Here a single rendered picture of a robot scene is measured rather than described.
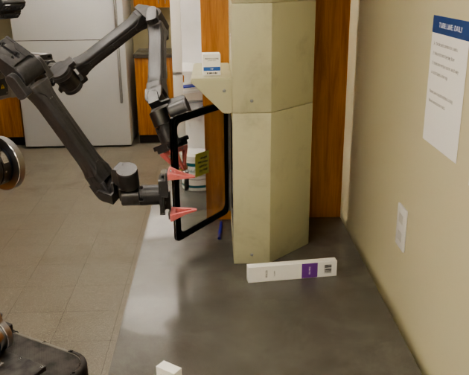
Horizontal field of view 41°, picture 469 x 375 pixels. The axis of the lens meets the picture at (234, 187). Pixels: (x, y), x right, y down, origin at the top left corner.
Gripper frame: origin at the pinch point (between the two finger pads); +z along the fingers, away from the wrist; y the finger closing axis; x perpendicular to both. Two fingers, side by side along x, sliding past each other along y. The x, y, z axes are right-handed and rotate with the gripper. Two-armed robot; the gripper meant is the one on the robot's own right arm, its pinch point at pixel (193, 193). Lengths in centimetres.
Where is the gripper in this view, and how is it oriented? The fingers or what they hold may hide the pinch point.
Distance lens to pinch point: 175.3
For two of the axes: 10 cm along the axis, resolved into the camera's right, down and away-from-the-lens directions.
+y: -0.3, -9.5, -3.1
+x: -0.3, -3.1, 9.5
